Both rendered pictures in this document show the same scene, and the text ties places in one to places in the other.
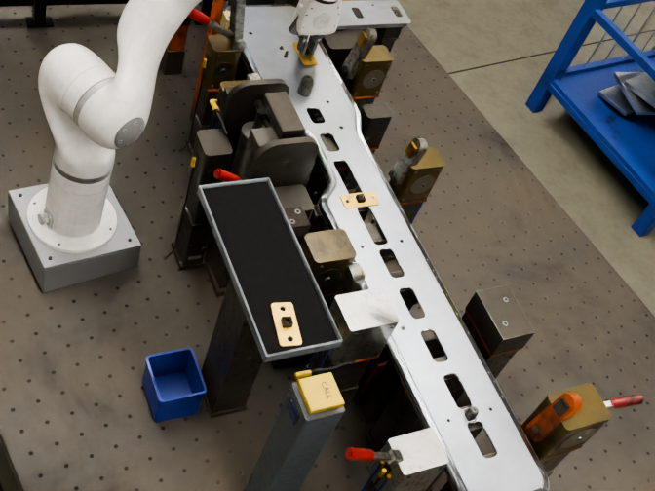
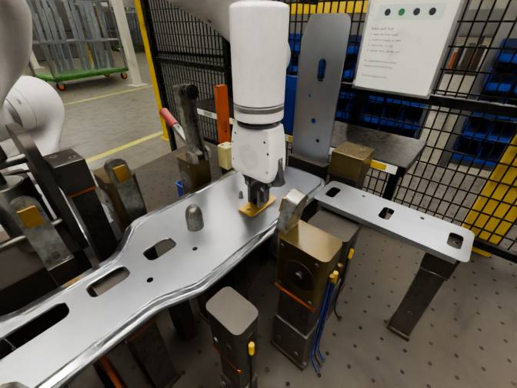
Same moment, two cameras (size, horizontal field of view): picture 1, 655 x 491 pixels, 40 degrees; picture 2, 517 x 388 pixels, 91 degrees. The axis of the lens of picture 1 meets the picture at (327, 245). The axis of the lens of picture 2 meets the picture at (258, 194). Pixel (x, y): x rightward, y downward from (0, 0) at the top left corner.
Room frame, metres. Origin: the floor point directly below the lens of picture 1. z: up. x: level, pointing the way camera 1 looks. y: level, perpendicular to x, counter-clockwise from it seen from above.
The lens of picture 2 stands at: (1.70, -0.19, 1.32)
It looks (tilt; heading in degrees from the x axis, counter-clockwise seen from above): 34 degrees down; 80
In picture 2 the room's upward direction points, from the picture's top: straight up
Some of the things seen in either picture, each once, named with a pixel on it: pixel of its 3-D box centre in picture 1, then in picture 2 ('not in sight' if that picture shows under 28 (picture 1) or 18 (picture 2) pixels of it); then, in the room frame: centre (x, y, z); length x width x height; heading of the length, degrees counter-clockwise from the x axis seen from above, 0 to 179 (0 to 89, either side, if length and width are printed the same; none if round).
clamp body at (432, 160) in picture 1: (404, 207); not in sight; (1.55, -0.13, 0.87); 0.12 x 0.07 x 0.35; 130
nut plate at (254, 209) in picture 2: (305, 52); (258, 202); (1.77, 0.23, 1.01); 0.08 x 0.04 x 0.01; 40
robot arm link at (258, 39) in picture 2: not in sight; (259, 55); (1.77, 0.24, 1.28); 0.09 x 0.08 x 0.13; 67
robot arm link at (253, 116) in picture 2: not in sight; (258, 110); (1.77, 0.23, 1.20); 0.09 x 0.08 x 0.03; 130
